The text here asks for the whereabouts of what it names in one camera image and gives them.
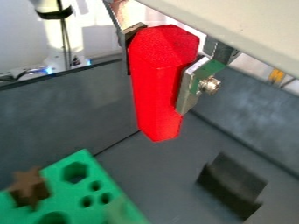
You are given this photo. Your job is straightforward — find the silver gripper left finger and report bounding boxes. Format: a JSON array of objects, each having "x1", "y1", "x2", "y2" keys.
[{"x1": 103, "y1": 0, "x2": 147, "y2": 75}]

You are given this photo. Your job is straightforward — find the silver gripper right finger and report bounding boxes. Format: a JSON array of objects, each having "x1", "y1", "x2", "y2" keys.
[{"x1": 175, "y1": 36, "x2": 239, "y2": 115}]

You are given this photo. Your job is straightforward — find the red hexagon prism block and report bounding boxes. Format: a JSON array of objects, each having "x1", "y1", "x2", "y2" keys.
[{"x1": 127, "y1": 24, "x2": 200, "y2": 142}]

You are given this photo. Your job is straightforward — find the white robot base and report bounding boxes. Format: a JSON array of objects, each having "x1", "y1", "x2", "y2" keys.
[{"x1": 29, "y1": 0, "x2": 89, "y2": 73}]

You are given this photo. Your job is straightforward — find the green shape sorter board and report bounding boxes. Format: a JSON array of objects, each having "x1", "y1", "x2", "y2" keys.
[{"x1": 0, "y1": 149, "x2": 151, "y2": 224}]

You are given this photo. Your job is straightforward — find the black curved cradle stand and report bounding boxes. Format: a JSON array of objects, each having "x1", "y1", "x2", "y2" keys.
[{"x1": 196, "y1": 152, "x2": 267, "y2": 221}]

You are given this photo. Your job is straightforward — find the brown star block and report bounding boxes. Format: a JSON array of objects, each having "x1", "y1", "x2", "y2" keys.
[{"x1": 6, "y1": 166, "x2": 50, "y2": 211}]

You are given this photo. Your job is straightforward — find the black camera cable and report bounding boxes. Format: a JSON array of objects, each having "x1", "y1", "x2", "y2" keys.
[{"x1": 56, "y1": 0, "x2": 73, "y2": 71}]

